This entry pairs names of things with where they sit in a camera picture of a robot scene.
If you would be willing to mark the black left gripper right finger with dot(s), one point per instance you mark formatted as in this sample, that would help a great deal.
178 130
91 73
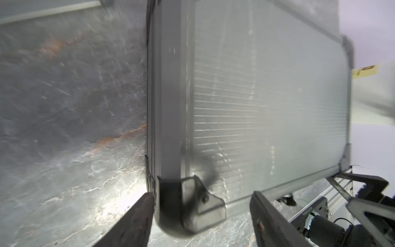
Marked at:
270 227

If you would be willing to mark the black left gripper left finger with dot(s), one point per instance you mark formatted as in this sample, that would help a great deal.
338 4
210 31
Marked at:
134 228

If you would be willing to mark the silver aluminium poker case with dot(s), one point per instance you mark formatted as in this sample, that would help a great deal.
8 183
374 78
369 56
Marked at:
243 96

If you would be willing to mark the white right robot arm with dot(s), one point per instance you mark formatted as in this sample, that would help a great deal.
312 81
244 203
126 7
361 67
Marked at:
374 211

